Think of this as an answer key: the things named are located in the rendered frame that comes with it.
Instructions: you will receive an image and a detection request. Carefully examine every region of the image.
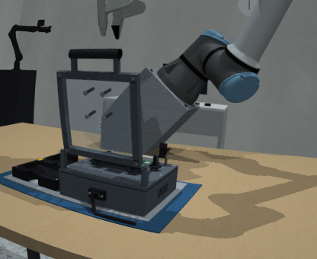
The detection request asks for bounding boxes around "green circuit board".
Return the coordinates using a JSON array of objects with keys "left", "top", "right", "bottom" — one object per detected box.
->
[{"left": 142, "top": 155, "right": 153, "bottom": 165}]

